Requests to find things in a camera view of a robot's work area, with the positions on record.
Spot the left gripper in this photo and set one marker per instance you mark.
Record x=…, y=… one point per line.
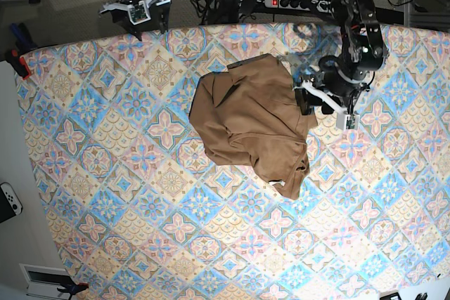
x=329, y=90

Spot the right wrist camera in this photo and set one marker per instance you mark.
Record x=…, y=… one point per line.
x=138, y=13

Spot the brown t-shirt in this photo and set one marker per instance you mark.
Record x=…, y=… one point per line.
x=249, y=115

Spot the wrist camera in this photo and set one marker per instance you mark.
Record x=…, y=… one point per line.
x=347, y=121
x=138, y=13

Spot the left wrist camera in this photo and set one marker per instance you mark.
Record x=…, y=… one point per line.
x=347, y=121

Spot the orange and black clamp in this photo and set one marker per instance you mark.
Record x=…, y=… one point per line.
x=72, y=289

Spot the red and black clamp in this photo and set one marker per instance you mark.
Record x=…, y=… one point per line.
x=18, y=63

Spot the white vent box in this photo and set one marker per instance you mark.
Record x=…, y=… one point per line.
x=43, y=282

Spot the game console with white controller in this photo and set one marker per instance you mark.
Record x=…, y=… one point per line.
x=10, y=205

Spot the patterned tablecloth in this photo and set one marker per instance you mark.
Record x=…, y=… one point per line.
x=138, y=211

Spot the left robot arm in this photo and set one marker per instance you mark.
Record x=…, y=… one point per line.
x=362, y=42

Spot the white power strip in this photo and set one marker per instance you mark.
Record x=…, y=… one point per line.
x=321, y=6

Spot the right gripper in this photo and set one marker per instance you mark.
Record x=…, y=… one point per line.
x=121, y=9

